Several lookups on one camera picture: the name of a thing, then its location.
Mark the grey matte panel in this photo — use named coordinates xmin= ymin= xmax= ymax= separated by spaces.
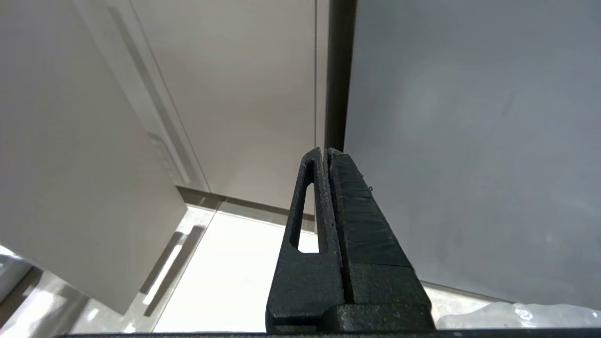
xmin=343 ymin=0 xmax=601 ymax=311

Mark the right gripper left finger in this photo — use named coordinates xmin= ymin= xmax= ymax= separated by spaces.
xmin=266 ymin=147 xmax=347 ymax=333

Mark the clear plastic sheet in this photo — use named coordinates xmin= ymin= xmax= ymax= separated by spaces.
xmin=436 ymin=301 xmax=601 ymax=330

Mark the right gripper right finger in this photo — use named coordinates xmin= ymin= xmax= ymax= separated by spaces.
xmin=322 ymin=148 xmax=436 ymax=333

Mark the beige open cabinet door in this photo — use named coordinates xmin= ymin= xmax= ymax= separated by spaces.
xmin=0 ymin=0 xmax=189 ymax=315

